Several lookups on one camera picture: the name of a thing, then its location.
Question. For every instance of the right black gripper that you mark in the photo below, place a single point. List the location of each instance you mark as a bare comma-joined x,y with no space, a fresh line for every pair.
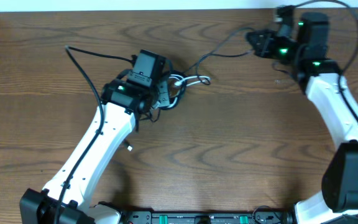
262,49

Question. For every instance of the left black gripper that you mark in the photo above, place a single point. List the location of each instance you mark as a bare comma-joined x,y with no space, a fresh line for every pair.
166,99

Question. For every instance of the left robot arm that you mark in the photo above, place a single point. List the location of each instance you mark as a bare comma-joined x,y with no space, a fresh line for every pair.
67,196

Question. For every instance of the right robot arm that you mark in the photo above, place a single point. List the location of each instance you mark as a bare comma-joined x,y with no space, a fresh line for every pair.
303,46

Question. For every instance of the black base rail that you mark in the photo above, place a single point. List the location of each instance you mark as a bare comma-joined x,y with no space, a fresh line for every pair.
262,214

